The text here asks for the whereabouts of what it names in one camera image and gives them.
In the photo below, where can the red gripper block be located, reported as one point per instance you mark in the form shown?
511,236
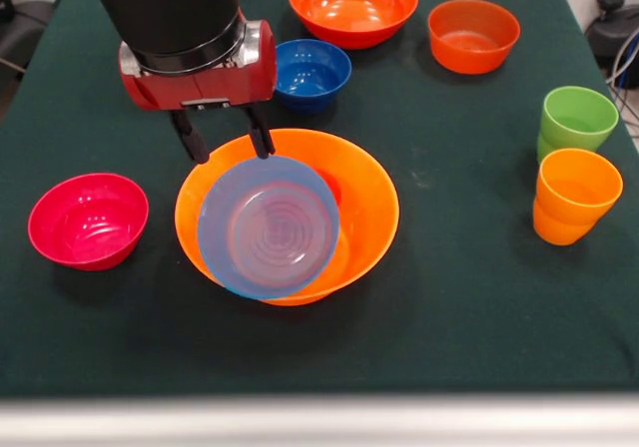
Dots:
209,88

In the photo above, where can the light blue bowl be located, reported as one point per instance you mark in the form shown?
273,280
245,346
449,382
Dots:
269,227

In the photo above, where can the dark blue bowl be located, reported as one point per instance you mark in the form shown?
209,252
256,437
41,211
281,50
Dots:
312,78

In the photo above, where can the red-orange cup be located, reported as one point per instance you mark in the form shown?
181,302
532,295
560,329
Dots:
332,185

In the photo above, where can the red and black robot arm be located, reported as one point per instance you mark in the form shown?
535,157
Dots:
170,13

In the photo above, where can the large orange bowl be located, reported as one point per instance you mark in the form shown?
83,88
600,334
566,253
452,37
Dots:
369,207

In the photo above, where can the pink-red bowl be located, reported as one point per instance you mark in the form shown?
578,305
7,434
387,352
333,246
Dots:
90,227

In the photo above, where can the large red-orange bowl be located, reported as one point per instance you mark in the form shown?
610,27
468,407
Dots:
349,13

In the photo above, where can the dark green tablecloth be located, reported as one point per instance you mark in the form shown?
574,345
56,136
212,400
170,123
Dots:
100,317

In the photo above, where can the small red-orange bowl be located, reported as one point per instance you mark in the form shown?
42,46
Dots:
474,43

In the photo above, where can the green cup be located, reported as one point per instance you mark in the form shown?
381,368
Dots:
579,118

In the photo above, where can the orange cup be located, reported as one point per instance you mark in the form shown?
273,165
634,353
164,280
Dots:
574,207

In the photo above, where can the dark grey pedestal base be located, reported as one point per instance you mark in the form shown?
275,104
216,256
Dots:
30,18
611,28

